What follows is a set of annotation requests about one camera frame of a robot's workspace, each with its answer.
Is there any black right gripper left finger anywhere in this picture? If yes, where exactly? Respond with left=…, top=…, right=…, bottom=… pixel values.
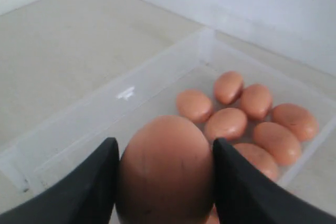
left=1, top=137, right=119, bottom=223

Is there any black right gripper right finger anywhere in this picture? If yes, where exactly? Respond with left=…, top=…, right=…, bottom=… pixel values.
left=213, top=138, right=335, bottom=224

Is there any brown egg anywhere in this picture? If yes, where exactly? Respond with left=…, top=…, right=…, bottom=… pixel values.
left=175, top=89, right=214, bottom=123
left=238, top=83, right=272, bottom=121
left=213, top=71, right=244, bottom=105
left=206, top=205, right=220, bottom=224
left=233, top=143, right=279, bottom=181
left=253, top=122, right=302, bottom=166
left=116, top=115, right=214, bottom=223
left=204, top=108, right=248, bottom=142
left=271, top=103, right=319, bottom=142

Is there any clear plastic container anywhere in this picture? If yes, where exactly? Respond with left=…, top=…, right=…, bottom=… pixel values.
left=1, top=28, right=335, bottom=194

